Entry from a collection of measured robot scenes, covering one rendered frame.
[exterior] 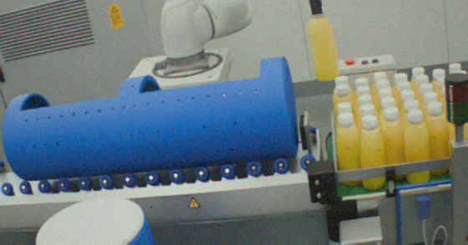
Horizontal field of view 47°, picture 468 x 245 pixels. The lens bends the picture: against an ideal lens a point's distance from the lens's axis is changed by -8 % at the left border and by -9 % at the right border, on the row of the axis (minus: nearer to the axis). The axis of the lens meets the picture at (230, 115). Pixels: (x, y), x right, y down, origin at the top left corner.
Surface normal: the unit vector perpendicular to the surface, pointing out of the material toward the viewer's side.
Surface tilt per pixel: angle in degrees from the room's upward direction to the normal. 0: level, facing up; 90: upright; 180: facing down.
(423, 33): 90
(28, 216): 70
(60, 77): 90
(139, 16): 90
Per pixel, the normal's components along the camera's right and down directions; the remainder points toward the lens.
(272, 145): -0.06, 0.71
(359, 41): -0.11, 0.39
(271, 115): -0.18, 0.12
